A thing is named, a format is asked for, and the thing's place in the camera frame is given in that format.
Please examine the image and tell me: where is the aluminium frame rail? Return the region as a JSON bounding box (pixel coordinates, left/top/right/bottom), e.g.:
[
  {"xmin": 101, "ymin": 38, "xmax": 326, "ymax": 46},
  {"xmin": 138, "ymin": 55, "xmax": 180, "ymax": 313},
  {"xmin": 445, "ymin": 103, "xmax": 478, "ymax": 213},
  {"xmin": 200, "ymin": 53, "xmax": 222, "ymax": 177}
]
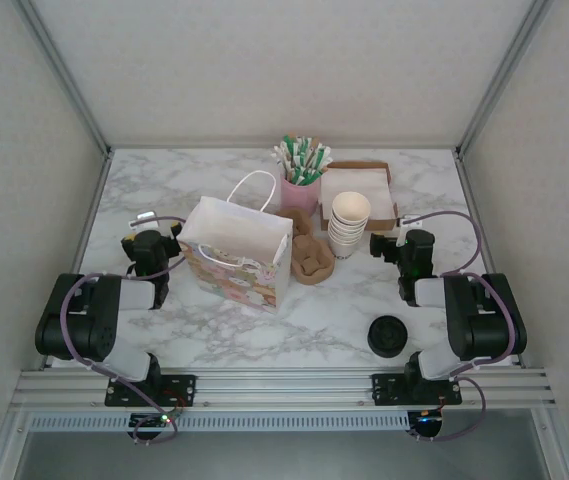
[{"xmin": 11, "ymin": 368, "xmax": 558, "ymax": 411}]

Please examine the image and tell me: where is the small controller board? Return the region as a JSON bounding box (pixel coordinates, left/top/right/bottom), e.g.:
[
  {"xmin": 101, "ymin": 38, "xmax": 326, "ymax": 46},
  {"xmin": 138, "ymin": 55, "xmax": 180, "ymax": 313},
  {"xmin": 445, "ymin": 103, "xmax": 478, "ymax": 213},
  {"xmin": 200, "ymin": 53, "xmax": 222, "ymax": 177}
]
[
  {"xmin": 128, "ymin": 412, "xmax": 175, "ymax": 430},
  {"xmin": 408, "ymin": 410, "xmax": 445, "ymax": 436}
]

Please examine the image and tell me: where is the pink plastic cup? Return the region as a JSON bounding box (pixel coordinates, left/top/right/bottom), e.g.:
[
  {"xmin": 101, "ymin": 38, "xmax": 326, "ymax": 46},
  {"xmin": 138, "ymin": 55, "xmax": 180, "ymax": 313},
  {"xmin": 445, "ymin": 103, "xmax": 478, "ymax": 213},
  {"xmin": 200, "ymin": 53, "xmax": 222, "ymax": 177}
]
[{"xmin": 279, "ymin": 175, "xmax": 321, "ymax": 214}]

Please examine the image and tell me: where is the aluminium frame post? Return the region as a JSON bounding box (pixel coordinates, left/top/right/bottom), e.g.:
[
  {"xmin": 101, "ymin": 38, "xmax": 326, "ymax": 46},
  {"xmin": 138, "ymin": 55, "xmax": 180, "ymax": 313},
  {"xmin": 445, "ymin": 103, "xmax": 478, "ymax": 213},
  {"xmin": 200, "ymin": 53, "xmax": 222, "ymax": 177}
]
[
  {"xmin": 456, "ymin": 0, "xmax": 555, "ymax": 161},
  {"xmin": 16, "ymin": 0, "xmax": 115, "ymax": 161}
]

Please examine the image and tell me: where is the white slotted cable duct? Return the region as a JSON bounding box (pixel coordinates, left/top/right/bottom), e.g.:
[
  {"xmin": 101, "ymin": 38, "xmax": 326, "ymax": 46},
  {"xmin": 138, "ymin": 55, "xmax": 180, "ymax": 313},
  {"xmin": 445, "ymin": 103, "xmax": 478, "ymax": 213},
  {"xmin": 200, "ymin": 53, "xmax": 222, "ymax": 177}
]
[{"xmin": 28, "ymin": 412, "xmax": 410, "ymax": 432}]

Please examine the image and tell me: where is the patterned paper gift bag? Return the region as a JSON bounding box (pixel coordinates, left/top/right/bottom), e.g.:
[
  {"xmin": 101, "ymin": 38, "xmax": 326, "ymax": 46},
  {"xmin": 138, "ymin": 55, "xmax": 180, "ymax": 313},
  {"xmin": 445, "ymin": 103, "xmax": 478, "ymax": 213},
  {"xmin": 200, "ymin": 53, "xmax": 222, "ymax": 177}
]
[{"xmin": 176, "ymin": 169, "xmax": 295, "ymax": 315}]

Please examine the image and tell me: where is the brown cardboard tray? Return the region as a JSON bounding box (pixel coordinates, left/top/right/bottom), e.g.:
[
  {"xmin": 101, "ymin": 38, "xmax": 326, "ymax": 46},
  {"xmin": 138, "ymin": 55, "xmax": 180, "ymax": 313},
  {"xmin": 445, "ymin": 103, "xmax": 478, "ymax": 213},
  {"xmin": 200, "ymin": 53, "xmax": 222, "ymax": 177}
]
[{"xmin": 319, "ymin": 159, "xmax": 398, "ymax": 232}]

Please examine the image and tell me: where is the black coffee lid stack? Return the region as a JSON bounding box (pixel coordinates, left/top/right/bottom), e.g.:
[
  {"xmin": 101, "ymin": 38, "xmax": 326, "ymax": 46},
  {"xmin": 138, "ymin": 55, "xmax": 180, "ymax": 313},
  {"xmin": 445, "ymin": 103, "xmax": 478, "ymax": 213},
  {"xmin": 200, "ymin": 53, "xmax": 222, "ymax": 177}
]
[{"xmin": 368, "ymin": 313, "xmax": 408, "ymax": 357}]

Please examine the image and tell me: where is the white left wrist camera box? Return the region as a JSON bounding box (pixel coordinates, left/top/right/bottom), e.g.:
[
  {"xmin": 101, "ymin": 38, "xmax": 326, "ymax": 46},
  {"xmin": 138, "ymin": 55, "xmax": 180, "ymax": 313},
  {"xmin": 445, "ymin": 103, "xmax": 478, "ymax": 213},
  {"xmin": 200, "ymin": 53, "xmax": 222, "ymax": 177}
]
[{"xmin": 130, "ymin": 211, "xmax": 159, "ymax": 231}]

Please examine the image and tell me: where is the brown wooden holder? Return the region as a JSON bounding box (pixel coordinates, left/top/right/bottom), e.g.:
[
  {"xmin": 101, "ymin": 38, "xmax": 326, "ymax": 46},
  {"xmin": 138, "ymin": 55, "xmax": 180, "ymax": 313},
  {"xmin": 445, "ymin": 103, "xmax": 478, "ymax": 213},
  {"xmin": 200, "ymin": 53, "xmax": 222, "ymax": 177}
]
[{"xmin": 274, "ymin": 207, "xmax": 315, "ymax": 246}]

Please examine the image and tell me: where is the white napkin stack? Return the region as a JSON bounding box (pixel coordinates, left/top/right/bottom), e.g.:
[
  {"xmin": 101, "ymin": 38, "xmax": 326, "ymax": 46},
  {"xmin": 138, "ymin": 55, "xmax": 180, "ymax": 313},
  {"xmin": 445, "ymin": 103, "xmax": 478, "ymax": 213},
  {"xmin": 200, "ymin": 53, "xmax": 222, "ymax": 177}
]
[{"xmin": 321, "ymin": 167, "xmax": 394, "ymax": 224}]

